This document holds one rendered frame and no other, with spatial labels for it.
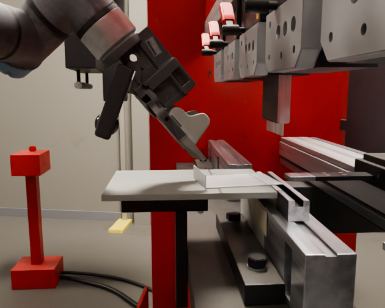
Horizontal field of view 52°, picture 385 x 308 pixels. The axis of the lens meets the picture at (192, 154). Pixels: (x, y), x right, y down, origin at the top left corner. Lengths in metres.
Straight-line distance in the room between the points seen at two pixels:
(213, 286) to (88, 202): 3.14
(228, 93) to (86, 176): 2.32
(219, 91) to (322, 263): 1.12
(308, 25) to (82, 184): 3.33
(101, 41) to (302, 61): 0.29
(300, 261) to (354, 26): 0.27
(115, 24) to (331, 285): 0.44
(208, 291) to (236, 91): 1.06
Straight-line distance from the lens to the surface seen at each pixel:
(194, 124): 0.60
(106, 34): 0.59
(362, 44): 0.31
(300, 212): 0.57
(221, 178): 0.67
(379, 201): 0.85
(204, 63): 1.51
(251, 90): 1.54
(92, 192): 3.64
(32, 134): 3.79
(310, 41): 0.43
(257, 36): 0.63
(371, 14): 0.30
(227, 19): 0.74
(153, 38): 0.61
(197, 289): 0.58
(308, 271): 0.48
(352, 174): 0.75
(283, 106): 0.63
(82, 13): 0.59
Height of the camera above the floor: 1.15
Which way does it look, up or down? 9 degrees down
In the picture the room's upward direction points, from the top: straight up
